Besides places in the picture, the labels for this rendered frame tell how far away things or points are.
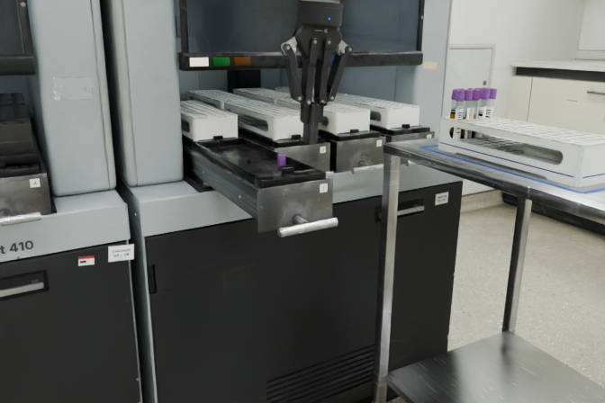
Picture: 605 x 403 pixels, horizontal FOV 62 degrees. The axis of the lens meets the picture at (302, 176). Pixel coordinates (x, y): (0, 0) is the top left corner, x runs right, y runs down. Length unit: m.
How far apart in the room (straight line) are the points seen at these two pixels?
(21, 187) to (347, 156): 0.64
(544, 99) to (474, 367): 2.18
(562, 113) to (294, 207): 2.54
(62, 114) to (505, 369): 1.10
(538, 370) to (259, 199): 0.86
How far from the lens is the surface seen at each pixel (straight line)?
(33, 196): 0.95
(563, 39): 3.77
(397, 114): 1.25
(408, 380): 1.26
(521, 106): 3.36
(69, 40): 1.01
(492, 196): 3.50
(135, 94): 1.03
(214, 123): 1.09
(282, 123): 1.08
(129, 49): 1.02
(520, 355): 1.42
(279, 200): 0.78
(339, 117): 1.15
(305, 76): 0.87
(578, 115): 3.15
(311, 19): 0.83
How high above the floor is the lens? 1.03
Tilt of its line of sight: 15 degrees down
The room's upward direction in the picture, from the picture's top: straight up
